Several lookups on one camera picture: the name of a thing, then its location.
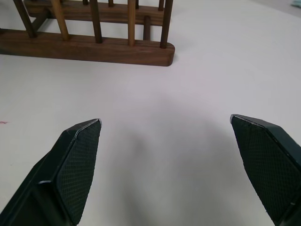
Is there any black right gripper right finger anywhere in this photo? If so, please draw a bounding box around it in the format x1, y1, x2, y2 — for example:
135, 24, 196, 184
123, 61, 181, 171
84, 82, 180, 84
230, 114, 301, 226

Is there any wooden dish rack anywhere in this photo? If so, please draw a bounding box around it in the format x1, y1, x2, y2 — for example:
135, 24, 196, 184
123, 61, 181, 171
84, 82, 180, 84
0, 0, 176, 67

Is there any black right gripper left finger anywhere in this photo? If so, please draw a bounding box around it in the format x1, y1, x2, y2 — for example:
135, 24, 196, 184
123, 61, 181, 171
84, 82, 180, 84
0, 118, 103, 226

